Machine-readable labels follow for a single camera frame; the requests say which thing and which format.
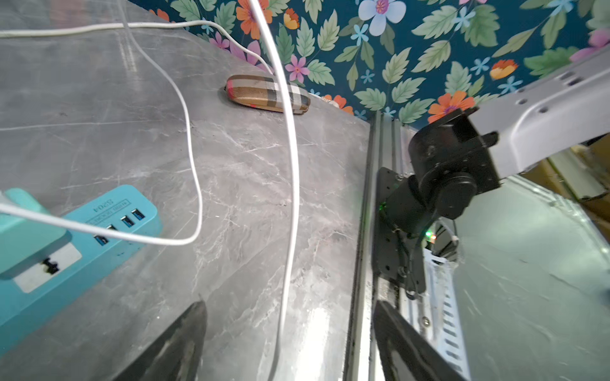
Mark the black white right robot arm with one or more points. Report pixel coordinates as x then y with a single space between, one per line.
467 153

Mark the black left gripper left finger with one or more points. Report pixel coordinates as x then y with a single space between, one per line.
176 354

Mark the plaid glasses case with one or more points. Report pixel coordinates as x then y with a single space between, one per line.
264 93

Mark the teal power strip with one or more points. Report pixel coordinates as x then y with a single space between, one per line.
31 298

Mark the teal usb charger plug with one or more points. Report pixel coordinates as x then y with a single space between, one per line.
25 243

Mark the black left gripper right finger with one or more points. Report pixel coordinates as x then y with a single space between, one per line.
404 353

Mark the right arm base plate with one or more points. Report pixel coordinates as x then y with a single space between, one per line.
400 219

